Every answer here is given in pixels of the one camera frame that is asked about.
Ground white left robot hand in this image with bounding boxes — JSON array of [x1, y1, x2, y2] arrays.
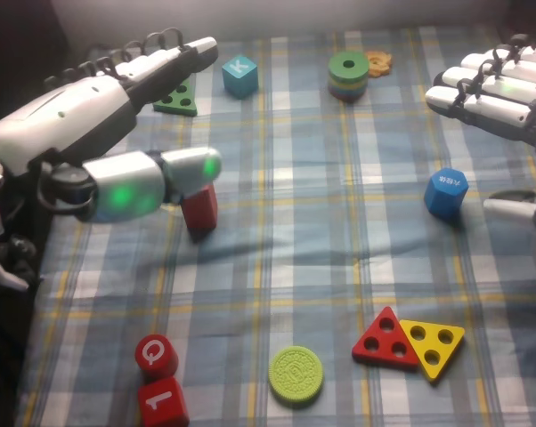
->
[[0, 28, 223, 223]]

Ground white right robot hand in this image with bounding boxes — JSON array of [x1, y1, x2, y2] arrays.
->
[[425, 34, 536, 245]]

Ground blue block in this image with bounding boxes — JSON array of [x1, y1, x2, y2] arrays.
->
[[423, 167, 469, 220]]

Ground red rectangular block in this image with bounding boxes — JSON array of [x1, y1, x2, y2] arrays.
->
[[181, 184, 219, 232]]

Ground green triangle block with holes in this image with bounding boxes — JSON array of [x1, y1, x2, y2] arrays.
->
[[152, 75, 199, 117]]

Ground yellow triangle block with holes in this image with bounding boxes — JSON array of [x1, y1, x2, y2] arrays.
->
[[399, 318, 467, 383]]

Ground red triangle block with holes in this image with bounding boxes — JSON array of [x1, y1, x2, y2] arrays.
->
[[351, 305, 420, 370]]

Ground orange flower cookie toy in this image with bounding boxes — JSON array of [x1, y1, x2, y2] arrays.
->
[[364, 50, 393, 79]]

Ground stacked coloured wooden rings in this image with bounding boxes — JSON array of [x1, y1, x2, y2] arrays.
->
[[328, 77, 370, 104]]

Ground blue cube with letter K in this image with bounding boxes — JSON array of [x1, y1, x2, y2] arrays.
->
[[221, 54, 260, 100]]

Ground blue plaid cloth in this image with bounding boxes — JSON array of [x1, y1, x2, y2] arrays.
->
[[16, 26, 536, 427]]

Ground red cylinder with letter Q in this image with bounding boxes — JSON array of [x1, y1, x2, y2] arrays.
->
[[134, 334, 180, 382]]

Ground red cube with number 1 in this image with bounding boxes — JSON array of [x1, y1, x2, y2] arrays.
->
[[137, 376, 191, 427]]

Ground green sandwich cookie toy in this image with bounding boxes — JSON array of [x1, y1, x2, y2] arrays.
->
[[268, 345, 325, 408]]

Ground green wooden ring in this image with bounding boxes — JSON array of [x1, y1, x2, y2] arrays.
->
[[328, 50, 370, 85]]

